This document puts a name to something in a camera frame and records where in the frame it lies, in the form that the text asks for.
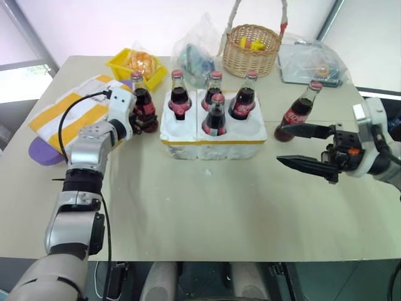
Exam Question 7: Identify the grey window frame post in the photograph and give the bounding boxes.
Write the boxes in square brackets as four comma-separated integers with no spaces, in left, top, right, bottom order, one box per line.
[0,0,61,73]

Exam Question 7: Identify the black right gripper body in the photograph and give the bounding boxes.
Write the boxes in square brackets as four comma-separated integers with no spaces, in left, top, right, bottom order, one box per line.
[320,123,367,185]

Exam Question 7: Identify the white foam crate yellow tape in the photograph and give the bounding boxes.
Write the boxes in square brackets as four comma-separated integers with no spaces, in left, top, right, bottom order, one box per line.
[159,88,268,161]

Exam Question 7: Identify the glass cola bottle red cap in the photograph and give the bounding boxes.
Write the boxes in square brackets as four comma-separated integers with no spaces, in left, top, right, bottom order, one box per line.
[273,80,325,144]
[169,69,193,121]
[200,70,224,112]
[130,71,158,133]
[227,70,259,121]
[201,93,227,137]

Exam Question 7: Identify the yellow white striped cloth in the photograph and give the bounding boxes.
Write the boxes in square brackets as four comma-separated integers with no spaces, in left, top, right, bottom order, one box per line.
[28,79,135,166]

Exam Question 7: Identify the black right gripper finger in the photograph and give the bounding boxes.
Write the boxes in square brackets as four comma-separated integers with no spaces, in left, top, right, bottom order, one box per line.
[276,155,341,185]
[279,123,338,139]

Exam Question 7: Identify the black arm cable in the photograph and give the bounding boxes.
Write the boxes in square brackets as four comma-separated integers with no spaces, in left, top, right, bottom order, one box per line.
[58,90,113,263]
[374,124,401,167]

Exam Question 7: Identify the clear bag with colourful items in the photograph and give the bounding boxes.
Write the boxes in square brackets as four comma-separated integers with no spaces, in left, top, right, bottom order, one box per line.
[276,32,351,89]

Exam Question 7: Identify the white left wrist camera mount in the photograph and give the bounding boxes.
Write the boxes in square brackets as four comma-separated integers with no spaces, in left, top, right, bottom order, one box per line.
[107,87,137,140]

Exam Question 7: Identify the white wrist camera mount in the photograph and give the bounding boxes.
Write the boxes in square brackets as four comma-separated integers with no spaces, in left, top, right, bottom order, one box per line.
[107,87,137,140]
[352,97,393,179]

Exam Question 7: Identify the orange fruit in plastic wrap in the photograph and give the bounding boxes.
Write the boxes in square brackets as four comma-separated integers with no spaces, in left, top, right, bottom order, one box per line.
[127,49,158,77]

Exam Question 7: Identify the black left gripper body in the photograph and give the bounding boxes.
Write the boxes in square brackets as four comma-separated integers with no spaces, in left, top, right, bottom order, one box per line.
[128,111,142,136]

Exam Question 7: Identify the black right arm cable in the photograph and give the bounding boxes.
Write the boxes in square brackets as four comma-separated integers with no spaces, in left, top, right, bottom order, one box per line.
[374,124,401,167]

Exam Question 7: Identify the clear bag with blue items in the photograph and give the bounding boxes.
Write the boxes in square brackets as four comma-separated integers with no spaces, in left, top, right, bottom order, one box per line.
[171,11,225,89]

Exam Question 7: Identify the wicker basket with handle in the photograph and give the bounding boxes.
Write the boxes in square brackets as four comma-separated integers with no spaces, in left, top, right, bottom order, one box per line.
[218,0,289,78]

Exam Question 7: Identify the yellow plastic bin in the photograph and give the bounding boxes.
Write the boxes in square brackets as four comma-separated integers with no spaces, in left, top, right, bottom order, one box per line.
[105,47,168,92]

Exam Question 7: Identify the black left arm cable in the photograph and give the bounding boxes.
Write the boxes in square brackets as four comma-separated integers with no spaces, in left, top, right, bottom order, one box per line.
[58,90,113,263]

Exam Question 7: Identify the dark window frame post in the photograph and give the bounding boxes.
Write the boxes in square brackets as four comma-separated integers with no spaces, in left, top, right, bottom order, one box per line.
[315,0,346,42]

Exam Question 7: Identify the yellow toy pieces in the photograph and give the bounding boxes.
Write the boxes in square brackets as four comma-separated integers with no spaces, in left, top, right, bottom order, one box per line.
[237,35,268,51]

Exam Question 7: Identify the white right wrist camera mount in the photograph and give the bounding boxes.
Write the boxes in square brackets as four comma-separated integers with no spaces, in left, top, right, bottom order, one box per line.
[352,97,393,179]

